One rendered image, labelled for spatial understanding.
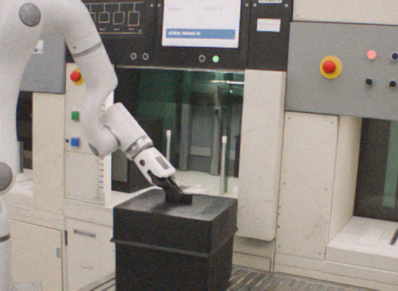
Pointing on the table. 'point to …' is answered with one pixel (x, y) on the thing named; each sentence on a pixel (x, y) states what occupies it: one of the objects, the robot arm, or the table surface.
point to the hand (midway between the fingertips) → (176, 194)
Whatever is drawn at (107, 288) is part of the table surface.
